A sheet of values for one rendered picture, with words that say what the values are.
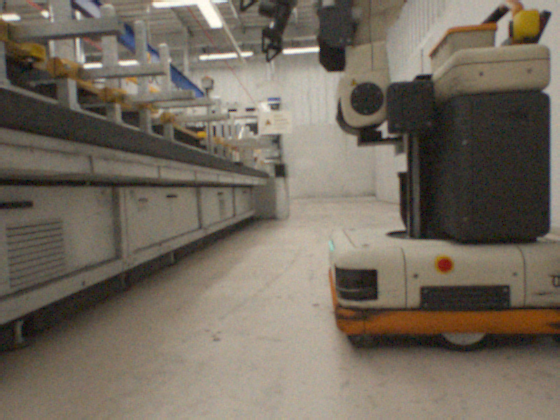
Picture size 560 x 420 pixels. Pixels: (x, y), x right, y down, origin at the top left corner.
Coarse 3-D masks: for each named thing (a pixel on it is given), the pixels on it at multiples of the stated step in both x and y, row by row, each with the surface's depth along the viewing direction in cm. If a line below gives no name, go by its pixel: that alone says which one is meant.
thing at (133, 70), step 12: (24, 72) 110; (36, 72) 109; (48, 72) 109; (84, 72) 108; (96, 72) 108; (108, 72) 108; (120, 72) 107; (132, 72) 107; (144, 72) 107; (156, 72) 107; (36, 84) 113
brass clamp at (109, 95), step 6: (102, 90) 127; (108, 90) 127; (114, 90) 128; (102, 96) 127; (108, 96) 127; (114, 96) 128; (120, 96) 132; (108, 102) 129; (114, 102) 129; (120, 102) 131; (120, 108) 138; (126, 108) 138
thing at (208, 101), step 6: (156, 102) 158; (162, 102) 158; (168, 102) 158; (174, 102) 157; (180, 102) 157; (186, 102) 157; (192, 102) 157; (198, 102) 156; (204, 102) 156; (210, 102) 156; (132, 108) 159; (156, 108) 159; (162, 108) 159; (168, 108) 160; (174, 108) 160
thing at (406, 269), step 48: (336, 240) 130; (384, 240) 118; (432, 240) 114; (336, 288) 111; (384, 288) 99; (432, 288) 98; (480, 288) 97; (528, 288) 96; (384, 336) 103; (432, 336) 102; (528, 336) 99
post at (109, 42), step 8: (104, 8) 128; (104, 16) 128; (104, 40) 128; (112, 40) 129; (104, 48) 129; (112, 48) 129; (104, 56) 129; (112, 56) 129; (104, 64) 129; (112, 64) 129; (112, 80) 129; (112, 104) 129; (112, 112) 130; (120, 112) 133
